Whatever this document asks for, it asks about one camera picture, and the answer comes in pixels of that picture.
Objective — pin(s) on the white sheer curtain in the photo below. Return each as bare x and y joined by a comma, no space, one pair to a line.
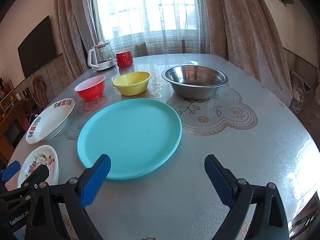
155,42

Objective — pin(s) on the gold lace table mat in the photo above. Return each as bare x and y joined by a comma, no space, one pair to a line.
212,120

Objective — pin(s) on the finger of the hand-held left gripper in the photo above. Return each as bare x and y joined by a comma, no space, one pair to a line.
10,170
37,173

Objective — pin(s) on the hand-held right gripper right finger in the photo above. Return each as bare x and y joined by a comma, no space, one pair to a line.
218,180

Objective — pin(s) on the white plate with pink flowers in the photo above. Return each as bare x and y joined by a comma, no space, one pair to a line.
42,155

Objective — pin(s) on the yellow plastic bowl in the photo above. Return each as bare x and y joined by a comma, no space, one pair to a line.
130,86

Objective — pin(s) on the wooden chair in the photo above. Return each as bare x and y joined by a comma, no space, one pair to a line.
195,47
141,51

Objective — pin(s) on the wooden cabinet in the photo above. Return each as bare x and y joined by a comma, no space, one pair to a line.
12,120

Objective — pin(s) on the black flat television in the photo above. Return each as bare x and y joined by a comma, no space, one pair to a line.
37,50

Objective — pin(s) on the red mug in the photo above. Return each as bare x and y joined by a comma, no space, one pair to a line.
124,60

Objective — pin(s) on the window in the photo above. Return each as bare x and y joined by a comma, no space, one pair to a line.
93,5

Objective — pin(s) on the white glass kettle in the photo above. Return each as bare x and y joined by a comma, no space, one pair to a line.
106,66

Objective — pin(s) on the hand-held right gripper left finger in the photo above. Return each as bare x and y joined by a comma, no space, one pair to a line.
96,180

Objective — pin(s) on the beige textured curtain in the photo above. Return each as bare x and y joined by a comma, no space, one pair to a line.
72,30
237,30

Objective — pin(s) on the stainless steel bowl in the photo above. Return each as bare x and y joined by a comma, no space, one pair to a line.
195,90

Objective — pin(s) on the printed cloth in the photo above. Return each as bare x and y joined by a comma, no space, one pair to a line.
300,87

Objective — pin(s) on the red plastic bowl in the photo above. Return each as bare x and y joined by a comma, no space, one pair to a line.
91,93

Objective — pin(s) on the teal round plate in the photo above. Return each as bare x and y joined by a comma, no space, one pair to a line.
130,137

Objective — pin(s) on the white bowl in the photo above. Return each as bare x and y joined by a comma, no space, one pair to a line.
50,125

